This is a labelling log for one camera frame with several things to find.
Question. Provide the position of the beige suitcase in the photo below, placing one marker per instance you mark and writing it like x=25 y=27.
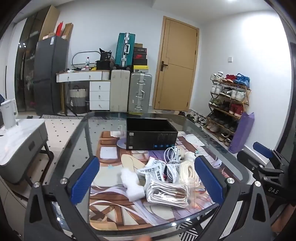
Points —
x=119 y=90

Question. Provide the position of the black and white shoes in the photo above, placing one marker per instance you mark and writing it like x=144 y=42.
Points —
x=196 y=118

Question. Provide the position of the plain black shoe box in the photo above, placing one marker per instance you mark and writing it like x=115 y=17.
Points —
x=140 y=62

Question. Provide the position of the black bag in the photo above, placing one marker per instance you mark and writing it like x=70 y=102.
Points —
x=104 y=61

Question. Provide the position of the white kettle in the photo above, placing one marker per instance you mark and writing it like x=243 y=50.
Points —
x=8 y=113

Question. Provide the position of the dark grey fridge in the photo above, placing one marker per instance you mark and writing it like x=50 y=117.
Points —
x=49 y=76

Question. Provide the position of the tall cardboard box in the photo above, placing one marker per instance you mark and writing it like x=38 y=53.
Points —
x=48 y=22

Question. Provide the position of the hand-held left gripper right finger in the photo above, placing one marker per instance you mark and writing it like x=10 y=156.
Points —
x=208 y=178

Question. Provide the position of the white desk with drawers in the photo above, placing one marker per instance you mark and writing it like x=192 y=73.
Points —
x=99 y=89

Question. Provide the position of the white round roll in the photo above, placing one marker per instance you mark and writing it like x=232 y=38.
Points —
x=190 y=157

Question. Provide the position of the red and black shoe box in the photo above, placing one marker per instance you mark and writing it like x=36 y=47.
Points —
x=140 y=56

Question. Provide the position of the water bottle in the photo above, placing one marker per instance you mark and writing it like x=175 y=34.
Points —
x=87 y=64

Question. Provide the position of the printed mat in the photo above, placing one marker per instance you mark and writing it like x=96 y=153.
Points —
x=115 y=208

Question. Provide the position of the red paper bag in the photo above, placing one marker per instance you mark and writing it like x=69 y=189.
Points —
x=59 y=29

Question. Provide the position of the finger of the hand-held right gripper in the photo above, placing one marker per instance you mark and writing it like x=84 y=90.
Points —
x=254 y=168
x=263 y=149

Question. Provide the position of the rows of shoes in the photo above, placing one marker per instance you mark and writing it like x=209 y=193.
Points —
x=235 y=93

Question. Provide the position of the purple bag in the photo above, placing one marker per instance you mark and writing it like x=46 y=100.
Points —
x=241 y=134

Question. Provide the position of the wooden shoe rack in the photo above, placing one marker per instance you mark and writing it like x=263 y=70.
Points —
x=247 y=95

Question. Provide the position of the wooden door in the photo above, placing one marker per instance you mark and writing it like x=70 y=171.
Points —
x=178 y=69

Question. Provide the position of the oval metal mirror frame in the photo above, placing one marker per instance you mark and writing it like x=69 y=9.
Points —
x=79 y=53

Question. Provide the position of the silver suitcase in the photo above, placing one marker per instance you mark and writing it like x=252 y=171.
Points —
x=140 y=92

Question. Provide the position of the woven laundry basket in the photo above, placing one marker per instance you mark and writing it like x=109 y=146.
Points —
x=78 y=99

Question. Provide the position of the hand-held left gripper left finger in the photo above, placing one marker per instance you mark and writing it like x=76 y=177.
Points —
x=85 y=178

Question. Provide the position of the narrow cardboard box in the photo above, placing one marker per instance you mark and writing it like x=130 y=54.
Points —
x=67 y=31

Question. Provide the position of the teal suitcase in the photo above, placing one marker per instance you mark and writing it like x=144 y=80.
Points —
x=121 y=51

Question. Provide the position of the white foam piece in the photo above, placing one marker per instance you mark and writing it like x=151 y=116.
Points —
x=131 y=185

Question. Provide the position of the glass cabinet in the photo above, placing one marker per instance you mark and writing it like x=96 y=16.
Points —
x=25 y=64

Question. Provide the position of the grey side table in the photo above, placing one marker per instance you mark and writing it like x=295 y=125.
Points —
x=20 y=143

